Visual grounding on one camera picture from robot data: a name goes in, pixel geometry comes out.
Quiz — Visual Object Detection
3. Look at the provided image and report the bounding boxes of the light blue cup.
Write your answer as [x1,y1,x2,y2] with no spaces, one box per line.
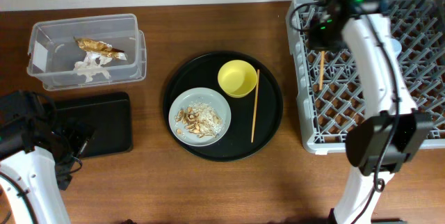
[391,38,402,56]

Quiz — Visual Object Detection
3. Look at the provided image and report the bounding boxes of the white tissue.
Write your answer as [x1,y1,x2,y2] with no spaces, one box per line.
[74,52,113,83]

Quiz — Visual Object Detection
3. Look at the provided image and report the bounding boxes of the gold coffee sachet wrapper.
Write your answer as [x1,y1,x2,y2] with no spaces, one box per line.
[74,38,127,61]

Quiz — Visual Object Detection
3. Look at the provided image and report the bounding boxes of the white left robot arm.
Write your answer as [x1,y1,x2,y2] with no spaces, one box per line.
[1,90,95,223]

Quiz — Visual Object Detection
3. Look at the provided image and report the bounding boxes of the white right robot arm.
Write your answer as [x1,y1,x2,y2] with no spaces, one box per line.
[309,0,433,223]

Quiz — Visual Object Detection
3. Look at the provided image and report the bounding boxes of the grey dishwasher rack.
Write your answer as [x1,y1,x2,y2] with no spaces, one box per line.
[286,0,444,155]

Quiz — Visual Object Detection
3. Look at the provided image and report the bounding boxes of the clear plastic waste bin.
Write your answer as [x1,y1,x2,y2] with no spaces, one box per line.
[26,14,147,90]

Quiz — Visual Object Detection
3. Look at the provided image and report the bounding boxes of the yellow bowl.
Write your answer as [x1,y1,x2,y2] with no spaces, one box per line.
[217,60,258,98]

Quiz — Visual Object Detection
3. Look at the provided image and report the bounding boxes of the round black serving tray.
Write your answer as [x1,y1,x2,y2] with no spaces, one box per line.
[163,51,283,161]

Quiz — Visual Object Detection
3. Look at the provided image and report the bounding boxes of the grey plate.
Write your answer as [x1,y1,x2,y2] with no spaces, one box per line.
[168,88,232,147]

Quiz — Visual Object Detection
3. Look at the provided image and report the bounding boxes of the nut shells and rice scraps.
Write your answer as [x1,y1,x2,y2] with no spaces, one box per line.
[175,102,223,138]

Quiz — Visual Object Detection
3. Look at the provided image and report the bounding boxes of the black rectangular tray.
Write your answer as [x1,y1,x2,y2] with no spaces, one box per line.
[55,92,133,158]

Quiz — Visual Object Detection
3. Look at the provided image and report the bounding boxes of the white label on bin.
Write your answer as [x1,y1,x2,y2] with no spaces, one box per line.
[32,42,48,72]

